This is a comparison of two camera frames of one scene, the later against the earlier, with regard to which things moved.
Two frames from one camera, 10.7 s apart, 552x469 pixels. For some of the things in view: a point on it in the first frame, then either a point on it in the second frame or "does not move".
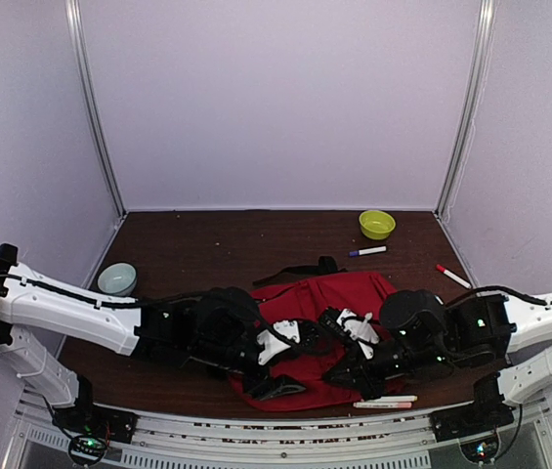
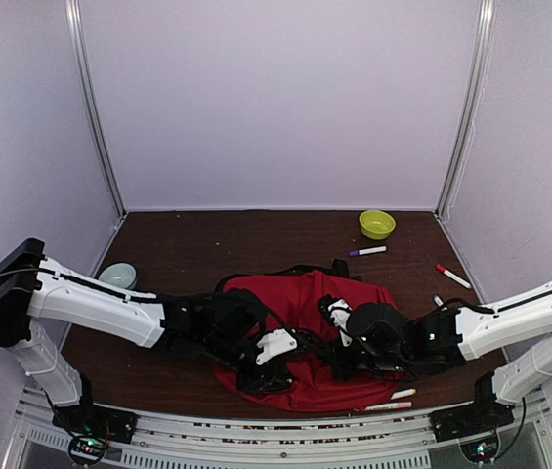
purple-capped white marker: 364,251 does not move
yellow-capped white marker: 407,398 → 404,393
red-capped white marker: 452,276 does not move
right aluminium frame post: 475,88 does not move
